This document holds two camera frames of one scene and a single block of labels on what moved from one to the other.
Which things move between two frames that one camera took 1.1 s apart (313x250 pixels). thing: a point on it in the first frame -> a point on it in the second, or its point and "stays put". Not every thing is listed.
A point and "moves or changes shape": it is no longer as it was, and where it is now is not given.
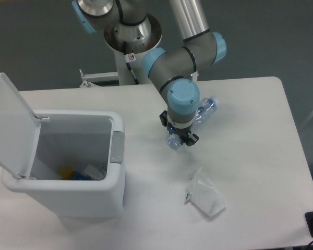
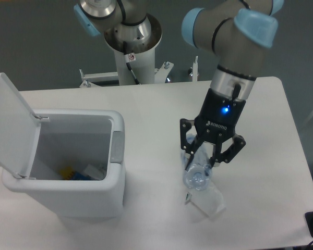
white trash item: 95,172 stays put
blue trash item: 77,176 stays put
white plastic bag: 201,192 stays put
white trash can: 76,138 stays put
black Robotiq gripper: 184,134 -> 219,117
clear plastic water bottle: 206,107 moves or changes shape
